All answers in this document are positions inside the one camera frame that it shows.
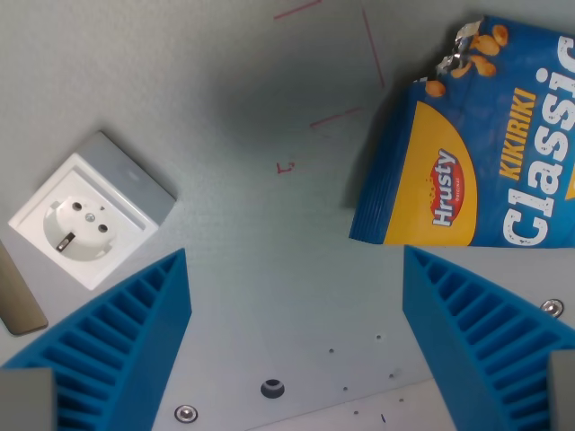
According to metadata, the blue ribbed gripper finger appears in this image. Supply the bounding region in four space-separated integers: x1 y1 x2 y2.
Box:
0 248 194 431
402 244 575 431

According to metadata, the beige flat metal plate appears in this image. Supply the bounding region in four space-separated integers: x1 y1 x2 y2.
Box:
0 240 49 337

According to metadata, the blue Hrusty Classic snack bag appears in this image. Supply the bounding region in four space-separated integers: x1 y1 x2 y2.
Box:
349 14 575 249

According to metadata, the white wall socket outlet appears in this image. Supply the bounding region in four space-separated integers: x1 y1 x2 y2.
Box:
7 130 178 292

